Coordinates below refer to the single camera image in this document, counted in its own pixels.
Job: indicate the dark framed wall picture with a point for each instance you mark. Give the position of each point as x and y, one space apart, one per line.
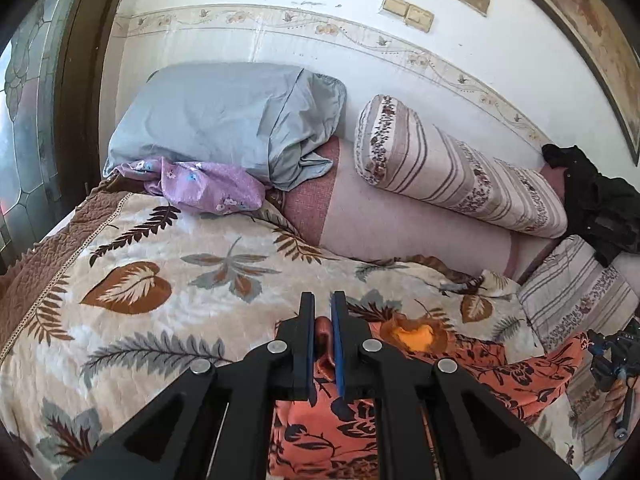
595 33

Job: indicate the striped bolster pillow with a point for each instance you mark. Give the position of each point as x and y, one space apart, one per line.
396 152

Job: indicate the pink bed sheet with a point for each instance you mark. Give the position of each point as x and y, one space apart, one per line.
341 213

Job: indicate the orange black floral garment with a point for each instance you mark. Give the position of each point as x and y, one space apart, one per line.
326 437

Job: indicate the black clothing pile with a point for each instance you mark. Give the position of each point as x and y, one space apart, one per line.
603 211

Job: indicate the wooden stained glass door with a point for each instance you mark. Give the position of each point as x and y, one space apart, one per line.
52 57

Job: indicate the cream leaf pattern blanket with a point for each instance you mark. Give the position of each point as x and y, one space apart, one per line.
101 316

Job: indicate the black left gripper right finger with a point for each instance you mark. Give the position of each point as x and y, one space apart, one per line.
447 406

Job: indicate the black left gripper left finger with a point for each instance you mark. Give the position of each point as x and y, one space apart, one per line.
212 422

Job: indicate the person's right hand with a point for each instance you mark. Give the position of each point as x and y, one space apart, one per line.
614 402

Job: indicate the purple floral cloth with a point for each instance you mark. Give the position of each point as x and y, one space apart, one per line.
204 187

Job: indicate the beige wall switch plate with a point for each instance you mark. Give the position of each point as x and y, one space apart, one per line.
411 15

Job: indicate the striped flat pillow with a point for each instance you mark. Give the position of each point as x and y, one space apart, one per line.
570 293

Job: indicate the grey pillow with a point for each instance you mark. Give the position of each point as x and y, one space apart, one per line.
269 119

